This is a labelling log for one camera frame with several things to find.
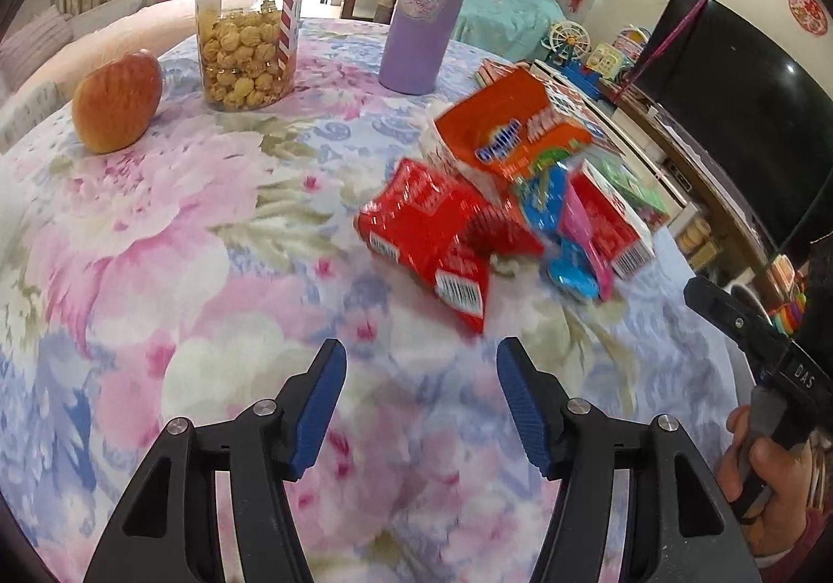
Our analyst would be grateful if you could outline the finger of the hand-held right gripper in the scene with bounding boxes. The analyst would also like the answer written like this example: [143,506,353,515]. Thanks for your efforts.
[683,277,791,366]
[729,285,785,340]

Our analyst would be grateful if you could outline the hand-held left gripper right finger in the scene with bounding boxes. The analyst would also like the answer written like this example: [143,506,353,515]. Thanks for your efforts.
[496,336,762,583]

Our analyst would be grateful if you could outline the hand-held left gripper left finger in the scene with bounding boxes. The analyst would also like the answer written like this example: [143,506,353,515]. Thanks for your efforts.
[83,337,348,583]

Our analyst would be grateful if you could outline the red snack packet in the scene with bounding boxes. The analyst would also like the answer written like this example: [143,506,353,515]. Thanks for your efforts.
[355,157,496,285]
[433,212,544,335]

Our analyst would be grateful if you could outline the blue toy blister pack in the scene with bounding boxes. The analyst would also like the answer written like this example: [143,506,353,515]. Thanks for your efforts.
[514,163,603,304]

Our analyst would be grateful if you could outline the pink toy blister pack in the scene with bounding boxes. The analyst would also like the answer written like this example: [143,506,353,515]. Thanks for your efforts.
[563,180,616,301]

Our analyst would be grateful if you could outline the orange snack packet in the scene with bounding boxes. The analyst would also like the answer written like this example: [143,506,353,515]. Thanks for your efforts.
[420,68,593,203]

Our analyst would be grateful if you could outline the person's right forearm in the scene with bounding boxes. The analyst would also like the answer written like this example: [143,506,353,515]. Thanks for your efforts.
[758,436,833,580]

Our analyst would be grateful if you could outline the person's right hand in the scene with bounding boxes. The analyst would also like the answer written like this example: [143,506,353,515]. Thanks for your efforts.
[717,406,821,558]

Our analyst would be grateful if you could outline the toy cash register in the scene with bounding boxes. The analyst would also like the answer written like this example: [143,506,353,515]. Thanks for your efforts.
[768,254,804,298]

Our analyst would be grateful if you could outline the stacked yellow containers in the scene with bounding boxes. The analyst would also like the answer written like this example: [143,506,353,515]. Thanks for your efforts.
[677,215,726,252]

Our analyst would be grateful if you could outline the red white carton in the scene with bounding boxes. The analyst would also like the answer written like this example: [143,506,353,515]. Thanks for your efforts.
[573,159,655,280]

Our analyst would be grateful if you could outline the green printed box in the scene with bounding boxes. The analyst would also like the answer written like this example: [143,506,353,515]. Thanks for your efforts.
[595,157,671,233]

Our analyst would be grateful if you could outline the floral tablecloth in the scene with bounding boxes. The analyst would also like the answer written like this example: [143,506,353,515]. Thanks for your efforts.
[0,17,756,583]

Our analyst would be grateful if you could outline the black flat television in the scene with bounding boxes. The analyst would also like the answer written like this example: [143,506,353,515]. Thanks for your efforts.
[628,0,833,252]

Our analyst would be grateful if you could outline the pink toy set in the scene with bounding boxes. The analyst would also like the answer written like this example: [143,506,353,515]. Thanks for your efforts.
[615,25,653,61]

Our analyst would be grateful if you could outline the toy ferris wheel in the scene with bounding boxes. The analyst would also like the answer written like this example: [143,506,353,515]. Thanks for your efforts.
[545,20,590,67]

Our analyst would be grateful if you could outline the orange-red apple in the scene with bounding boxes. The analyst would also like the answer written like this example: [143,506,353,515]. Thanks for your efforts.
[71,50,163,155]

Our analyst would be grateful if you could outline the teal dust cover cloth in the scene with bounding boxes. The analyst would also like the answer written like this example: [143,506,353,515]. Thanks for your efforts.
[452,0,567,60]

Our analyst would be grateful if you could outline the clear jar of snack balls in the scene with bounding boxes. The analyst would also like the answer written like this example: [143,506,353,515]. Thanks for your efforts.
[192,0,317,112]

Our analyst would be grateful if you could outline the purple tumbler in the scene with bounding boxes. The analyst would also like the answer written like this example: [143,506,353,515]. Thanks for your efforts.
[377,0,489,96]

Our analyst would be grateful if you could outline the pale fabric sofa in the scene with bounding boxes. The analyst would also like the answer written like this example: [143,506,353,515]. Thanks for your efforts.
[0,0,196,148]

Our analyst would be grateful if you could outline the pink striped pillow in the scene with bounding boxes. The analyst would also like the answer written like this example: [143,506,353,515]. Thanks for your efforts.
[0,14,72,77]

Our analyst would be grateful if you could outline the rainbow stacking ring toy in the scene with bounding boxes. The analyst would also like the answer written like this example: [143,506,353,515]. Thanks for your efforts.
[768,290,808,337]

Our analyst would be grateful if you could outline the round red wall sticker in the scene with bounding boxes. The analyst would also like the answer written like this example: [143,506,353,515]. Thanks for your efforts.
[787,0,829,34]

